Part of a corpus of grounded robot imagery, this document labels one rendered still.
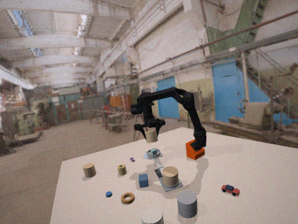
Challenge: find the red toy car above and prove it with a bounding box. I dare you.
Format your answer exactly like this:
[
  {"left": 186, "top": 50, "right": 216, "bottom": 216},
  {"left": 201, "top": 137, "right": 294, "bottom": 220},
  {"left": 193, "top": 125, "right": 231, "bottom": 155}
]
[{"left": 222, "top": 185, "right": 239, "bottom": 196}]

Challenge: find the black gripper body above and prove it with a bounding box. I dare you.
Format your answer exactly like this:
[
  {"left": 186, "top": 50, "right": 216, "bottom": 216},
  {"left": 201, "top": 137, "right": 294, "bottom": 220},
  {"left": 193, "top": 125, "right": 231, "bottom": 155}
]
[{"left": 134, "top": 113, "right": 166, "bottom": 131}]

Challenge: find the tan roll of tape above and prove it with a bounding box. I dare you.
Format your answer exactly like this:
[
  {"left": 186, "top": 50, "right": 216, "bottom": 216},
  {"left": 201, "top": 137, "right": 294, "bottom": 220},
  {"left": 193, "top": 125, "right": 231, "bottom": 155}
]
[{"left": 117, "top": 164, "right": 127, "bottom": 176}]

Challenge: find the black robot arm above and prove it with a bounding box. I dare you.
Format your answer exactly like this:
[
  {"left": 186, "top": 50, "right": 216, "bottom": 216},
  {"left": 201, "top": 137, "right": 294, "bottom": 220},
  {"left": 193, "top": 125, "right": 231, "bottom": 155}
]
[{"left": 131, "top": 87, "right": 206, "bottom": 152}]

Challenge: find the brown ring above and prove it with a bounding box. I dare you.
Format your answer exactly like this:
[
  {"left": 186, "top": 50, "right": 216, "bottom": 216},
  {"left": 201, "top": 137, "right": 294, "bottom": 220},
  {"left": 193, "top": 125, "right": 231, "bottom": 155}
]
[{"left": 121, "top": 193, "right": 135, "bottom": 204}]

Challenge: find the white cylinder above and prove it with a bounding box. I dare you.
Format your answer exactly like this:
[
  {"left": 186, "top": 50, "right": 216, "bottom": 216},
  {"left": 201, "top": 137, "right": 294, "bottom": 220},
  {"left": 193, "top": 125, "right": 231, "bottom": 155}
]
[{"left": 141, "top": 206, "right": 164, "bottom": 224}]

